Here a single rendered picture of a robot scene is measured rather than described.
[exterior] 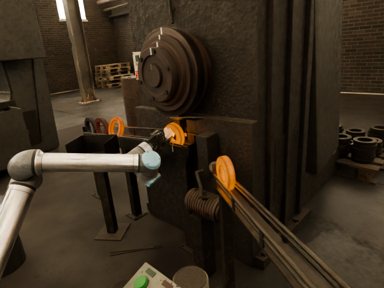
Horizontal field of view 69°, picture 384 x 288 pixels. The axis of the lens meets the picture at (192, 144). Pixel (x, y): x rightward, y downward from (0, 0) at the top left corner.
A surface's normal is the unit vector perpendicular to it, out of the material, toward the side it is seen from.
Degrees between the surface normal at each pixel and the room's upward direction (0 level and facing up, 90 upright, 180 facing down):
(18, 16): 90
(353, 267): 0
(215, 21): 90
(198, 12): 90
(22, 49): 90
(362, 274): 0
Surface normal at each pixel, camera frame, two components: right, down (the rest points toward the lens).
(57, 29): 0.73, 0.17
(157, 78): -0.69, 0.29
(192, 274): -0.07, -0.94
